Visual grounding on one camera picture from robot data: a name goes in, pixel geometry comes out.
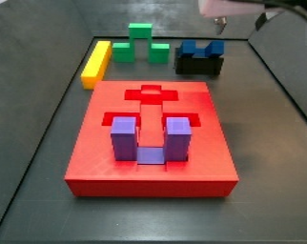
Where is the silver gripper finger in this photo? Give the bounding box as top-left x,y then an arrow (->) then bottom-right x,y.
213,16 -> 226,35

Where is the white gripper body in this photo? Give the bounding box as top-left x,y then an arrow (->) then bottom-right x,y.
197,0 -> 288,18

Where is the blue U-shaped block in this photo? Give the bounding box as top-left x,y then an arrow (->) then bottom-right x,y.
179,40 -> 225,58

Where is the black angle fixture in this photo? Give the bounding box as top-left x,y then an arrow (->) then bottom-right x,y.
174,49 -> 224,75

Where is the red base board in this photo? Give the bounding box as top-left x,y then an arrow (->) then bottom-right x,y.
65,81 -> 238,197

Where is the green stepped block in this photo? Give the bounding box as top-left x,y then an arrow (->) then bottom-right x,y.
111,23 -> 170,64

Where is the yellow long block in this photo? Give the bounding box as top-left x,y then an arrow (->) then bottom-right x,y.
81,41 -> 111,90

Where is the purple U-shaped block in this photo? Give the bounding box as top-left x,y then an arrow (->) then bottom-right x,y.
110,116 -> 191,165

